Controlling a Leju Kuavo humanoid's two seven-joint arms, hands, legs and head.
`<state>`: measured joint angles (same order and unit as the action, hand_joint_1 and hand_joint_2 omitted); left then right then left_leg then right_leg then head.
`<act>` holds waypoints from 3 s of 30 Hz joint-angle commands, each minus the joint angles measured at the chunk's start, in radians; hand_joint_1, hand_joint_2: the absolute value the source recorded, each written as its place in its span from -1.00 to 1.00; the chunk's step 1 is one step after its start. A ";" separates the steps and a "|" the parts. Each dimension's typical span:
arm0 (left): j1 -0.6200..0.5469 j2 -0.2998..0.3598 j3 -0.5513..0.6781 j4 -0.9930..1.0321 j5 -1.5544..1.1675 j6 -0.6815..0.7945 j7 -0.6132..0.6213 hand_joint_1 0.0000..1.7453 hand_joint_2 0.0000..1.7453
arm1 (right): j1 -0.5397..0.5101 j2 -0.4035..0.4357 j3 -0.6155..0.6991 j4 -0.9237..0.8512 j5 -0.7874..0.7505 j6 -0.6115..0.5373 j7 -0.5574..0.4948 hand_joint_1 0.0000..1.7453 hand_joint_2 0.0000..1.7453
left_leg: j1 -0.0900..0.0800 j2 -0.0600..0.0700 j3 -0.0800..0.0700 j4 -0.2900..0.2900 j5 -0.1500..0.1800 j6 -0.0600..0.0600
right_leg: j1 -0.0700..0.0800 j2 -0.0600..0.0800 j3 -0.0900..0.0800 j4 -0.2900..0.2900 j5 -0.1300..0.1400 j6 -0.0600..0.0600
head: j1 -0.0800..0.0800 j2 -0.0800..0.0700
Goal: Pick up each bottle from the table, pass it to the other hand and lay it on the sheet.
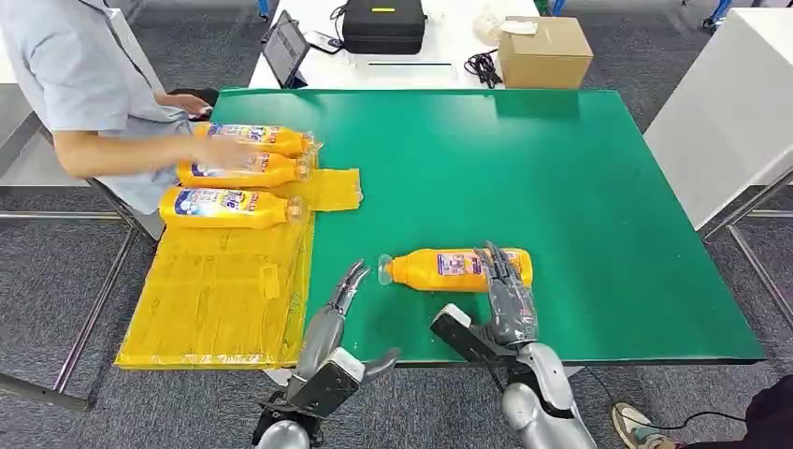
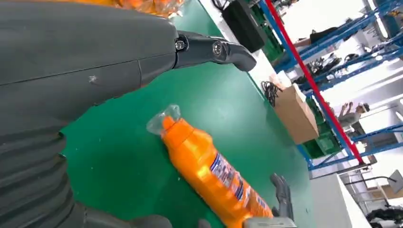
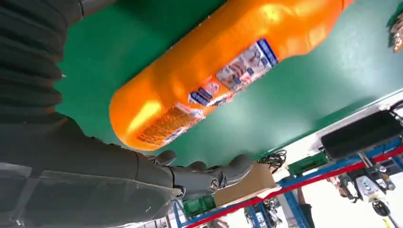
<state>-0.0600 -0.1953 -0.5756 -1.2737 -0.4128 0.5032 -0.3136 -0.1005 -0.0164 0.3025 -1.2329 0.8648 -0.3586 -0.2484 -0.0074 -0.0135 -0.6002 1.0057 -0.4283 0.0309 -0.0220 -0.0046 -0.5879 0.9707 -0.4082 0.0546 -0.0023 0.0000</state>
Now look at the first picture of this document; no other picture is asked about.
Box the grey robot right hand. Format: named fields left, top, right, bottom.
left=472, top=240, right=541, bottom=350

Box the person's right hand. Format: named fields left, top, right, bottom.
left=192, top=133, right=251, bottom=176

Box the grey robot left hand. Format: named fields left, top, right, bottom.
left=296, top=259, right=403, bottom=388

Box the person's left hand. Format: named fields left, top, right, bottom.
left=174, top=94, right=214, bottom=120

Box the orange drink bottle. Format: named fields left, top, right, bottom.
left=377, top=247, right=535, bottom=295
left=193, top=122, right=324, bottom=159
left=159, top=187, right=306, bottom=231
left=176, top=152, right=314, bottom=189

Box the dark tablet on stand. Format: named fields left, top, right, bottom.
left=261, top=8, right=311, bottom=90

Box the yellow plastic sheet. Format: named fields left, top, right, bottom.
left=114, top=137, right=364, bottom=371

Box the person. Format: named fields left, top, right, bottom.
left=0, top=0, right=195, bottom=216

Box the green table mat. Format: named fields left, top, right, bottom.
left=207, top=88, right=764, bottom=367

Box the smartphone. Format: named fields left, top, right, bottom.
left=304, top=29, right=343, bottom=56

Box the white green sneaker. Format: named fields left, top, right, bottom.
left=611, top=402, right=678, bottom=449

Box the black carry case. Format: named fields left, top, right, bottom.
left=340, top=0, right=428, bottom=56

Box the brown cardboard box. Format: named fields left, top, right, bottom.
left=497, top=16, right=595, bottom=90

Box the person's dark trouser leg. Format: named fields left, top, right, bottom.
left=681, top=373, right=793, bottom=449

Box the clear plastic bag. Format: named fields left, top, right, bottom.
left=473, top=8, right=504, bottom=46

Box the blue chair base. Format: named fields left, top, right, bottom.
left=700, top=0, right=732, bottom=31

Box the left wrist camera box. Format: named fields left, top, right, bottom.
left=285, top=346, right=368, bottom=421

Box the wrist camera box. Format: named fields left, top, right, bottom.
left=285, top=346, right=368, bottom=421
left=429, top=302, right=518, bottom=368

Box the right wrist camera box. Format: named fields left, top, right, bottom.
left=429, top=302, right=518, bottom=368

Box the steel table frame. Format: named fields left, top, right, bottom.
left=0, top=123, right=168, bottom=413
left=697, top=166, right=793, bottom=329

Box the black floor cable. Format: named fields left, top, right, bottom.
left=584, top=367, right=748, bottom=432

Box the black cable bundle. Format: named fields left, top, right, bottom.
left=463, top=49, right=504, bottom=90

